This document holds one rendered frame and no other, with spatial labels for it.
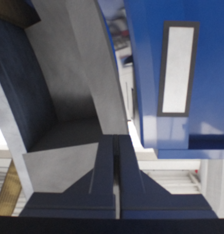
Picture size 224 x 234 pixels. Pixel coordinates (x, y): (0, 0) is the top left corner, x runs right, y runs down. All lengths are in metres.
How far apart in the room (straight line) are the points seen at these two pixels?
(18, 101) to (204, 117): 0.31
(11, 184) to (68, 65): 0.71
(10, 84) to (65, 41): 0.18
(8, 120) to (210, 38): 0.34
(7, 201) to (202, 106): 0.93
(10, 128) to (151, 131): 0.22
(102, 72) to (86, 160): 0.14
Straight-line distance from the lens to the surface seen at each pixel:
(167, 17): 0.26
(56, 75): 0.44
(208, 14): 0.33
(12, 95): 0.31
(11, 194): 1.01
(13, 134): 0.31
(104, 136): 0.15
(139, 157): 9.82
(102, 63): 0.25
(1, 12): 0.40
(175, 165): 10.56
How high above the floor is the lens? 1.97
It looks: 16 degrees up
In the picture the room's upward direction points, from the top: 179 degrees counter-clockwise
